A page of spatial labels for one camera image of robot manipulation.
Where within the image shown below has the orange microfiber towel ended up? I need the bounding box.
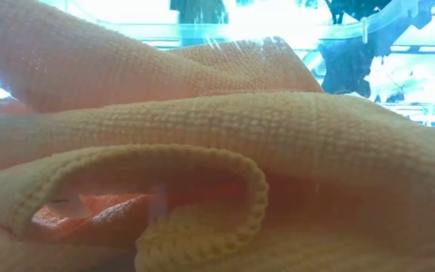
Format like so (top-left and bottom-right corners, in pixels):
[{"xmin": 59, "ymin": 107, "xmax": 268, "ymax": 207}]
[{"xmin": 0, "ymin": 0, "xmax": 435, "ymax": 272}]

